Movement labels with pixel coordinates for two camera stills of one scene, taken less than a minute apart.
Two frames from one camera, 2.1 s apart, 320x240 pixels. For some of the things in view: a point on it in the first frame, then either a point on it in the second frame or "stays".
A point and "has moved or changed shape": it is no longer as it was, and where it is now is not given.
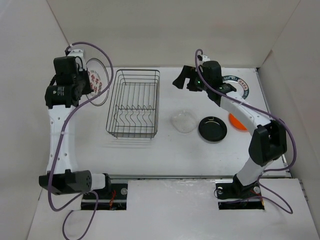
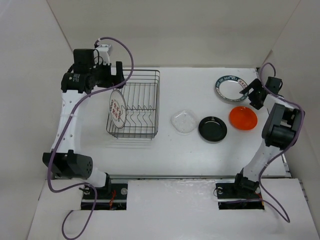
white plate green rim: x=242 y=92 stays
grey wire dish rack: x=134 y=107 stays
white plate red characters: x=99 y=78 has moved or changed shape
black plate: x=212 y=129 stays
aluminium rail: x=189 y=176 stays
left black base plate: x=112 y=198 stays
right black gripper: x=187 y=72 -> x=256 y=85
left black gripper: x=88 y=89 -> x=112 y=80
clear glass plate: x=184 y=121 stays
